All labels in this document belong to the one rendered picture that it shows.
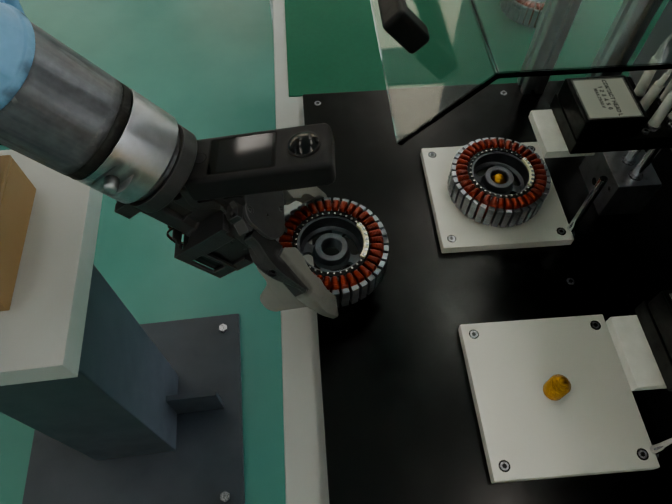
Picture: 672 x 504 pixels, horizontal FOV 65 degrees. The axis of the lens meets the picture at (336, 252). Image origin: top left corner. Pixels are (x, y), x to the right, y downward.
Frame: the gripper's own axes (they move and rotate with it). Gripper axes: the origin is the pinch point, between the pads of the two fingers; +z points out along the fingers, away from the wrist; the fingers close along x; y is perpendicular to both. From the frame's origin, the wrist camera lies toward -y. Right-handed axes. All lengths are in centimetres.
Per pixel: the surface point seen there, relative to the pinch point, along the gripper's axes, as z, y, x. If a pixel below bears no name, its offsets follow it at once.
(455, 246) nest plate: 12.2, -7.8, -2.7
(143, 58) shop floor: 30, 98, -140
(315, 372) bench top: 4.8, 7.4, 9.4
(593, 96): 8.9, -26.1, -10.3
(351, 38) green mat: 10.2, 0.3, -44.2
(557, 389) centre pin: 13.8, -13.5, 14.7
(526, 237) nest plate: 17.2, -14.3, -3.2
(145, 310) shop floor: 37, 89, -37
